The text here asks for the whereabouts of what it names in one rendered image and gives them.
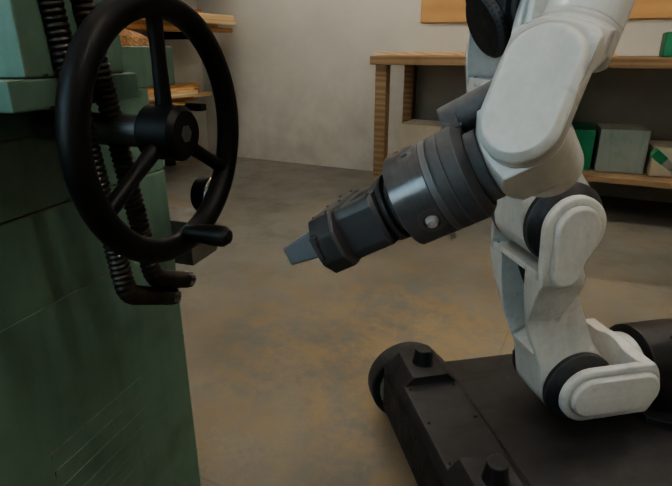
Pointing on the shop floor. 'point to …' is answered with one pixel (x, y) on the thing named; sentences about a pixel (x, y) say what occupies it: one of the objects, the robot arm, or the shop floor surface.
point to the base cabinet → (89, 360)
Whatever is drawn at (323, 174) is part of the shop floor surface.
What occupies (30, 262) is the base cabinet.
